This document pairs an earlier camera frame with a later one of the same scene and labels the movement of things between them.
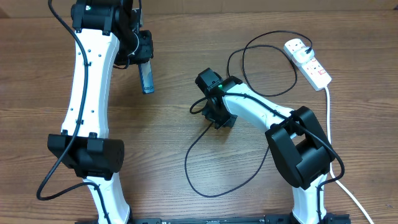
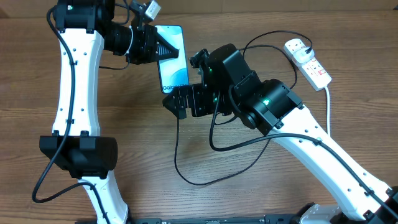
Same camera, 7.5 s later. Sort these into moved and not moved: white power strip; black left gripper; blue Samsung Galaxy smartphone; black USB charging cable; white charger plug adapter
Moved: black left gripper; black USB charging cable; blue Samsung Galaxy smartphone
Not moved: white power strip; white charger plug adapter
